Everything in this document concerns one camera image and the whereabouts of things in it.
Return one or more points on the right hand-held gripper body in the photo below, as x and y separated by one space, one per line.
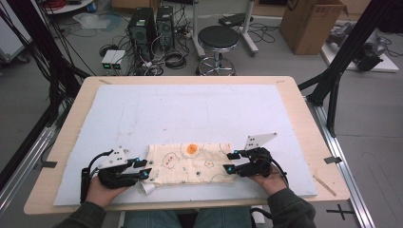
256 164

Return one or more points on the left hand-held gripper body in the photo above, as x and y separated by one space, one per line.
115 177

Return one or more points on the cream printed cloth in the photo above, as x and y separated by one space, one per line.
190 167

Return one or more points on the person's left hand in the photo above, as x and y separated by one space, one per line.
101 194

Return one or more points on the person's right hand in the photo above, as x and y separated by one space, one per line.
272 185

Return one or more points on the person's left leg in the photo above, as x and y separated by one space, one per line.
152 220

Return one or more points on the person's leg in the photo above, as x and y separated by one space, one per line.
225 219
152 220

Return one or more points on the person's right leg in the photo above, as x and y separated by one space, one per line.
225 219

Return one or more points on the white table mat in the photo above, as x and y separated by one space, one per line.
190 110

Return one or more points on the black tape strip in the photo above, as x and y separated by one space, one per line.
332 160
49 164

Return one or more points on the thin wooden stick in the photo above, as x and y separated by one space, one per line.
325 186

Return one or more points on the black tape cross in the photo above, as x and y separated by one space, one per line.
340 211

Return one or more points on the white power supply box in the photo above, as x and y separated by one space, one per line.
118 60
107 60

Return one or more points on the black round stool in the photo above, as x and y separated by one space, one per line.
218 37

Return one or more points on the black metal stand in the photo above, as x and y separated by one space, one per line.
53 63
339 60

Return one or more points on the large black computer tower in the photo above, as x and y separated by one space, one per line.
141 31

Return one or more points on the slim black computer tower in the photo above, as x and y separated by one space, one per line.
165 27

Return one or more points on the brown cardboard box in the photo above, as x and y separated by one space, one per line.
309 27

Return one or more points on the clear plastic sheet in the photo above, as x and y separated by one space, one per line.
92 20

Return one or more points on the grey device on white board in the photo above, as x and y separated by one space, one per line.
367 50

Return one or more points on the aluminium rail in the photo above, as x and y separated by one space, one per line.
22 171
345 171

